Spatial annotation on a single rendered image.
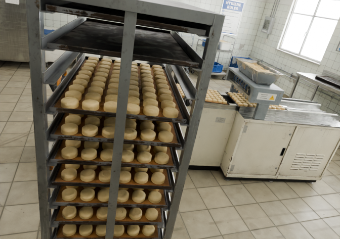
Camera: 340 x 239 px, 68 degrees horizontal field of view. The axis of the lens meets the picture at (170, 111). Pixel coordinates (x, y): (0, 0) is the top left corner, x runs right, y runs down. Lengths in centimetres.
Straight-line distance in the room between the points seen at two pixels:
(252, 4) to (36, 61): 734
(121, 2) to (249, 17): 725
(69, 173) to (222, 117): 211
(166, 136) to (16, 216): 193
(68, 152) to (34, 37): 37
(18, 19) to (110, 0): 510
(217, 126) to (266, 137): 54
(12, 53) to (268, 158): 494
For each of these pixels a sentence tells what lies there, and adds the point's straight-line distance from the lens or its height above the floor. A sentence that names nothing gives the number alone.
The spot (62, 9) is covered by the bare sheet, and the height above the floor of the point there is 177.
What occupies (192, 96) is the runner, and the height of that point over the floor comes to 158.
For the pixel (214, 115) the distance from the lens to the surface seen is 277.
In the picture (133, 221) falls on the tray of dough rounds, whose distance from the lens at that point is 107.
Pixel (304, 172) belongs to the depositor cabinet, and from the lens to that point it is 353.
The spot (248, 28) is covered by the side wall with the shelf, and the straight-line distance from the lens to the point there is 790.
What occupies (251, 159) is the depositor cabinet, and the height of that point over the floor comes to 34.
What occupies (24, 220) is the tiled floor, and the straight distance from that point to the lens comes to 254.
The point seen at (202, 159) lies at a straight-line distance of 304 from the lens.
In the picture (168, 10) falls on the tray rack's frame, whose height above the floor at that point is 181.
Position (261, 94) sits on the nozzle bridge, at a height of 112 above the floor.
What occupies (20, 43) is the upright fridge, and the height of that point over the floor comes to 53.
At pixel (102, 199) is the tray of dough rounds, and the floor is 114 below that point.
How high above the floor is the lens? 184
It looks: 24 degrees down
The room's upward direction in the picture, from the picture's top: 10 degrees clockwise
